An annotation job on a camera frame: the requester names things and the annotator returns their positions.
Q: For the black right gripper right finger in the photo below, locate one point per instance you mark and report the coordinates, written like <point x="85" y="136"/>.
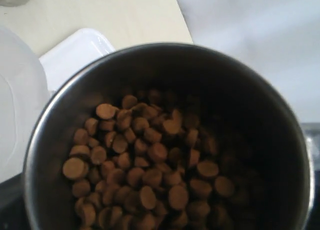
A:
<point x="312" y="138"/>

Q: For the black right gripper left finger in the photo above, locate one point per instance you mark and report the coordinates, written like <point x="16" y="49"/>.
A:
<point x="12" y="207"/>

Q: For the clear plastic container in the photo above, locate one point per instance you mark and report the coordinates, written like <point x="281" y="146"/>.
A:
<point x="23" y="94"/>

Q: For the white plastic tray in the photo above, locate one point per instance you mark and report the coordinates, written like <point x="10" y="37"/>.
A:
<point x="72" y="54"/>

